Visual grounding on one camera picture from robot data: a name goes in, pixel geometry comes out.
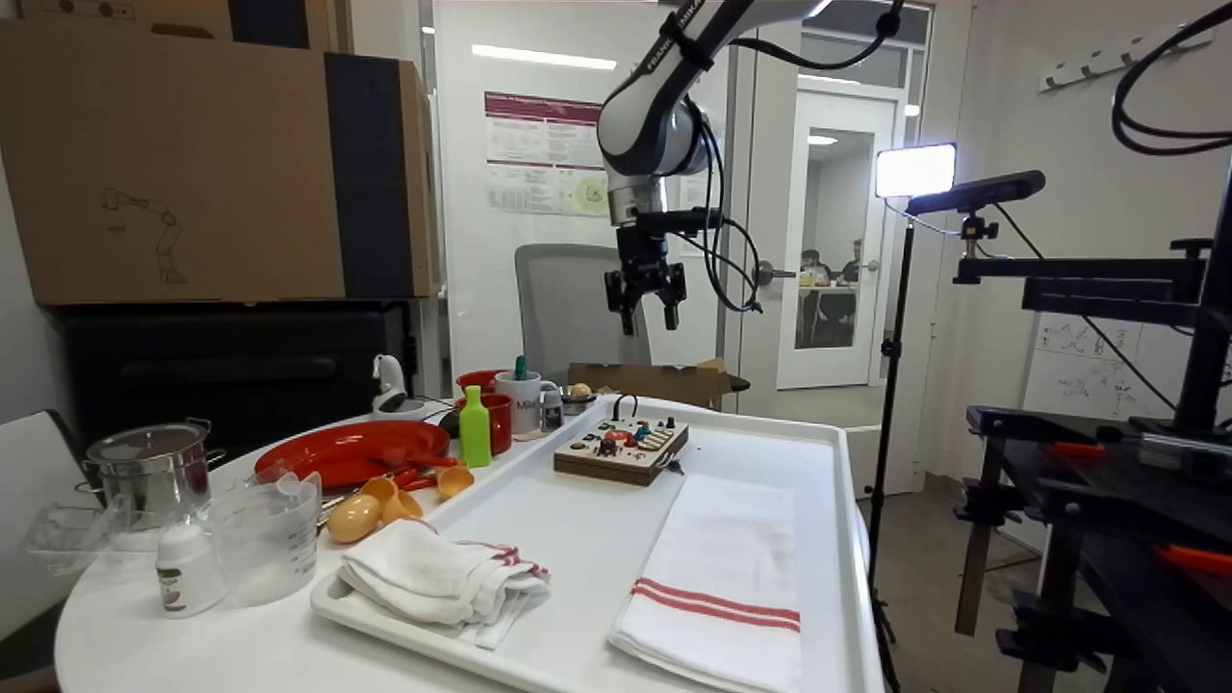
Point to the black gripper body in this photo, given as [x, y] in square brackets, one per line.
[639, 248]

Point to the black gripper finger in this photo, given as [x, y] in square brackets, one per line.
[614, 315]
[670, 307]

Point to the wooden busy board with buttons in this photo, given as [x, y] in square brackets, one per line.
[625, 444]

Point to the white red-striped towel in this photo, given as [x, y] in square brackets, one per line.
[469, 586]
[718, 595]

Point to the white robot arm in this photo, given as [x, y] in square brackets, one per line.
[651, 127]

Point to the crumpled white red-striped towel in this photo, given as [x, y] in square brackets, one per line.
[469, 586]

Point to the grey office chair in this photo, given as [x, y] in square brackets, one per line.
[564, 311]

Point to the red mug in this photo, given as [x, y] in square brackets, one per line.
[498, 406]

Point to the green squeeze bottle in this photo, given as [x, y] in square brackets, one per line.
[474, 429]

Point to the large white plastic tray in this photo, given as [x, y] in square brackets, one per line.
[594, 537]

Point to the white spray bottle head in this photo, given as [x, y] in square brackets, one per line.
[392, 381]

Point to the red plate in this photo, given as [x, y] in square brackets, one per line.
[357, 452]

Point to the bright studio light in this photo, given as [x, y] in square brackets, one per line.
[914, 171]

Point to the bread pieces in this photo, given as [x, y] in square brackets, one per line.
[394, 498]

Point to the clear plastic measuring cup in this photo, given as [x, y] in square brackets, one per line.
[267, 537]

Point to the metal pot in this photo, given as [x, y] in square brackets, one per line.
[152, 474]

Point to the large cardboard box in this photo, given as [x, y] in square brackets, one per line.
[199, 171]

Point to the small white spray bottle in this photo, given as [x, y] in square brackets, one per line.
[185, 570]

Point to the black camera on stand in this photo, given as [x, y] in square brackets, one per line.
[974, 195]

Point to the black metal cart frame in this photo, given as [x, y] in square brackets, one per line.
[1136, 509]

